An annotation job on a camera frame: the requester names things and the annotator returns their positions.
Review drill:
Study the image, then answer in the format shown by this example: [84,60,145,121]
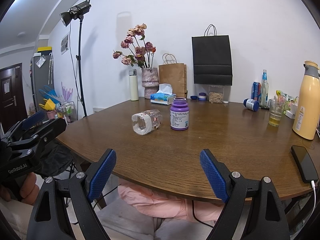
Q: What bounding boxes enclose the brown paper bag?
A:
[158,53,188,98]

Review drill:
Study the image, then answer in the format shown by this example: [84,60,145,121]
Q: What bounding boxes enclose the black light stand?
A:
[75,17,88,118]

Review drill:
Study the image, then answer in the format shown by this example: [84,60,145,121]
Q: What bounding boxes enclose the clear glass bottle blue cap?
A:
[260,69,268,109]

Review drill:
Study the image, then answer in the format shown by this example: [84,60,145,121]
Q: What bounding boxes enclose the wire rack with clutter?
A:
[38,83,78,124]

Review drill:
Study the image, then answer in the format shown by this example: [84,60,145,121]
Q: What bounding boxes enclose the white charging cable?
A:
[310,179,318,215]

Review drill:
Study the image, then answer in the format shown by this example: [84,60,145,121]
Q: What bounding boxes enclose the lying blue white bottle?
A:
[244,99,260,112]

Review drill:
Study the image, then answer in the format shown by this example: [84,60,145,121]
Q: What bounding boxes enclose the snack packets pile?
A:
[275,90,298,119]

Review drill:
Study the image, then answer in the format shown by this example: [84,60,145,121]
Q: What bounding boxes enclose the black paper bag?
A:
[191,24,233,86]

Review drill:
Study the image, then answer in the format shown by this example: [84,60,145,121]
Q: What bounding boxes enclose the blue tissue box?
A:
[150,83,176,105]

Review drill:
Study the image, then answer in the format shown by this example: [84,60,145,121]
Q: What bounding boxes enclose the black studio light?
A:
[60,0,91,27]

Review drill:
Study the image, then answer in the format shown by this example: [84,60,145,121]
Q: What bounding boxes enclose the cream thermos bottle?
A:
[129,69,139,101]

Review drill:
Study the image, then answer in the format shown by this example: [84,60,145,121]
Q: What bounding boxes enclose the grey refrigerator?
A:
[30,54,54,111]

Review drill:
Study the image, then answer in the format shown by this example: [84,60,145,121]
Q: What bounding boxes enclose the black smartphone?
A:
[291,145,319,183]

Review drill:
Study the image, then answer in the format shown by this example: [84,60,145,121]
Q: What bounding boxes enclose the person's left hand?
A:
[1,172,40,205]

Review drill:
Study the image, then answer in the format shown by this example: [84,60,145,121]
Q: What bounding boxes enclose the pink textured vase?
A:
[142,68,159,99]

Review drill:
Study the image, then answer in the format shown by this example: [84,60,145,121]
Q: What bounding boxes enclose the large yellow thermos jug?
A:
[292,61,319,140]

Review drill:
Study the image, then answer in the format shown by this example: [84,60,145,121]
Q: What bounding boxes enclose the dark brown door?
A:
[0,63,27,133]

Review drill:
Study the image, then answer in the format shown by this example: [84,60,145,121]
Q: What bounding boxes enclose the glass with yellow liquid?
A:
[268,99,285,127]

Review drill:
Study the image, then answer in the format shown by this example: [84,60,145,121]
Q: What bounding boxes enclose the clear jar with grains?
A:
[208,85,224,103]

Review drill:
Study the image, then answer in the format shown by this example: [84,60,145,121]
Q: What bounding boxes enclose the purple supplement bottle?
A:
[170,98,189,131]

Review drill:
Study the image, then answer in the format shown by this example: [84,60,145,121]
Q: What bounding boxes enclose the dried pink roses bouquet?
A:
[112,23,156,69]

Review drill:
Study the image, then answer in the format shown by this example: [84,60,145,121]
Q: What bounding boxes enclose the small purple white jar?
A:
[198,92,207,101]

